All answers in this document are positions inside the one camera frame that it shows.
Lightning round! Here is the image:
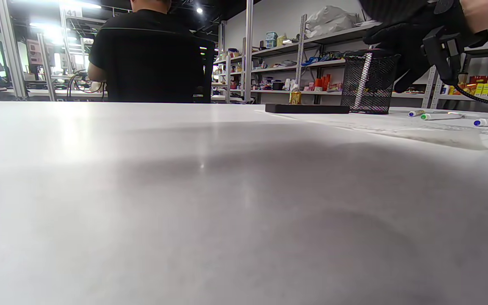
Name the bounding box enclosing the person's left hand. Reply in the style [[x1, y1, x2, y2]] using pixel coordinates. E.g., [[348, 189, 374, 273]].
[[358, 0, 433, 25]]

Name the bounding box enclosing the person's right hand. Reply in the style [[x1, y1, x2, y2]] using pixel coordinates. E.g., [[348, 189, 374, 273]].
[[363, 0, 488, 93]]

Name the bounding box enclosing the green capped marker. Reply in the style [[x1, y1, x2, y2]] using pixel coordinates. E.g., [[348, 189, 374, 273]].
[[421, 113, 466, 121]]

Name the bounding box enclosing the black mesh pencil holder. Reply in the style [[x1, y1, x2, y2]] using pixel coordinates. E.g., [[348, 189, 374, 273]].
[[340, 49, 400, 115]]

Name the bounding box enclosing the white plastic bag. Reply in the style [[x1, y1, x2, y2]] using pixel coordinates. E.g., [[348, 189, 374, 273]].
[[305, 5, 362, 39]]

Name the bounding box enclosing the metal storage shelf unit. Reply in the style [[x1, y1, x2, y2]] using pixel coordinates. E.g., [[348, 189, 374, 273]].
[[210, 13, 488, 106]]

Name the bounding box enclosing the lined white paper sheet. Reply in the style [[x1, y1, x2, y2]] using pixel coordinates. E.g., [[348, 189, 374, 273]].
[[256, 108, 488, 151]]

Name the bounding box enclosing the black rectangular block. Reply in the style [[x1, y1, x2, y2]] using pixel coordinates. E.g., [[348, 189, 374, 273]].
[[265, 103, 351, 114]]

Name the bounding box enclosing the yellow drink bottle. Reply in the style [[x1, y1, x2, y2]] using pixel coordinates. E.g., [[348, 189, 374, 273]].
[[289, 83, 303, 105]]

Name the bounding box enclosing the black office chair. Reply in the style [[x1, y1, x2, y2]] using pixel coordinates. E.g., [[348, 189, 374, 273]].
[[89, 26, 216, 104]]

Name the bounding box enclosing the white office desk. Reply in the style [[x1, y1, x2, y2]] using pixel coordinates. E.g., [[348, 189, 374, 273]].
[[0, 86, 109, 101]]

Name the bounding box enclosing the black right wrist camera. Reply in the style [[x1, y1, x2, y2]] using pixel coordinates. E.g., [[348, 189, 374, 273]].
[[422, 25, 468, 86]]

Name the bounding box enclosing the black braided cable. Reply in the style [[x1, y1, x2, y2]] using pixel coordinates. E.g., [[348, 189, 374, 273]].
[[454, 83, 488, 111]]

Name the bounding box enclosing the aluminium frame post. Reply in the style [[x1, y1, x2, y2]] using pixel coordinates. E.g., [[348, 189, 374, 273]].
[[243, 0, 256, 103], [36, 33, 57, 102], [0, 0, 28, 100]]

